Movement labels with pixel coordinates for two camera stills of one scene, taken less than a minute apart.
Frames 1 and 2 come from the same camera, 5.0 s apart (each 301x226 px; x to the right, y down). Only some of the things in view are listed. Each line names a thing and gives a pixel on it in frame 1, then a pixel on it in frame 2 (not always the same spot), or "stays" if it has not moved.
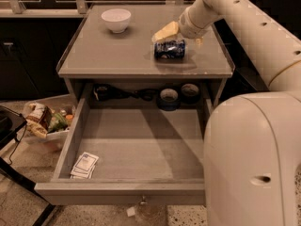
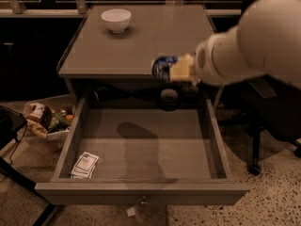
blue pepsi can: [169, 50] -> [161, 68]
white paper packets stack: [84, 167] stays
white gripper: [192, 27] -> [209, 63]
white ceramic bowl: [118, 19] stays
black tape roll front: [168, 99] stays
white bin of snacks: [48, 121] stays
